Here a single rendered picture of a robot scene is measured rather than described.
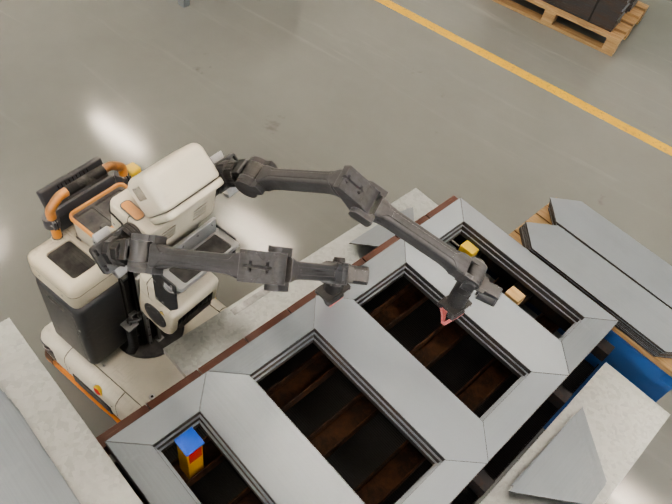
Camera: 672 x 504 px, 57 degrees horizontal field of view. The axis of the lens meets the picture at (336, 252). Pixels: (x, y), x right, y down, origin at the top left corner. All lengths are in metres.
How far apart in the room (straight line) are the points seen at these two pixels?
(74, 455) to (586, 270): 1.85
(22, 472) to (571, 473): 1.52
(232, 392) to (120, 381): 0.81
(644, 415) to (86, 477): 1.76
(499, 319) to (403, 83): 2.68
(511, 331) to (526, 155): 2.28
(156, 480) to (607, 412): 1.46
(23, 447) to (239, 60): 3.36
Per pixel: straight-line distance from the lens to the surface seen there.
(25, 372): 1.80
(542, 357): 2.20
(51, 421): 1.72
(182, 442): 1.82
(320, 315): 2.05
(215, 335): 2.21
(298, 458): 1.83
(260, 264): 1.45
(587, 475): 2.17
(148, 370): 2.62
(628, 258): 2.68
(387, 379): 1.97
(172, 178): 1.72
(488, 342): 2.18
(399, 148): 4.03
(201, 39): 4.74
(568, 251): 2.57
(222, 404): 1.88
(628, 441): 2.34
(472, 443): 1.96
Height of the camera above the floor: 2.57
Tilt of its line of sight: 50 degrees down
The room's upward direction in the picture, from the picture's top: 13 degrees clockwise
